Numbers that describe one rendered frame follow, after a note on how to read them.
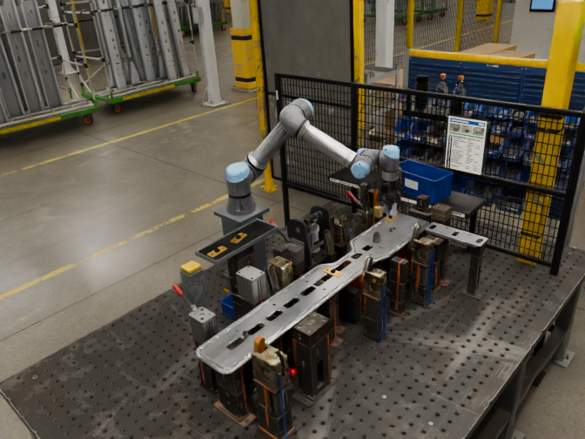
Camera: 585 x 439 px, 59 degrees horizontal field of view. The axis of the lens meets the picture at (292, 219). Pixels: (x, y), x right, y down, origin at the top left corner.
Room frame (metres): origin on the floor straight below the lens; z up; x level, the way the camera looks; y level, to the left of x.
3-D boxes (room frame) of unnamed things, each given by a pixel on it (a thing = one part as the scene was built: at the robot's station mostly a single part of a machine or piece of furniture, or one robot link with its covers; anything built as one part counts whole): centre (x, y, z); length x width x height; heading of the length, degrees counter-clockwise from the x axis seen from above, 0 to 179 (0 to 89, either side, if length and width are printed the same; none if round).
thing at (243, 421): (1.44, 0.27, 0.84); 0.18 x 0.06 x 0.29; 47
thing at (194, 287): (1.78, 0.42, 0.92); 0.08 x 0.08 x 0.44; 47
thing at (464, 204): (2.70, -0.63, 1.02); 0.90 x 0.22 x 0.03; 47
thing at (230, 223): (2.39, 0.26, 0.90); 0.21 x 0.21 x 0.40; 46
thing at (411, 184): (2.62, -0.72, 1.10); 0.30 x 0.17 x 0.13; 39
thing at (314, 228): (2.12, -0.08, 0.94); 0.18 x 0.13 x 0.49; 137
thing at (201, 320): (1.59, 0.36, 0.88); 0.11 x 0.10 x 0.36; 47
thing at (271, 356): (1.35, 0.10, 0.88); 0.15 x 0.11 x 0.36; 47
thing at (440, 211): (2.36, -0.76, 0.88); 0.08 x 0.08 x 0.36; 47
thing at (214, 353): (1.88, -0.15, 1.00); 1.38 x 0.22 x 0.02; 137
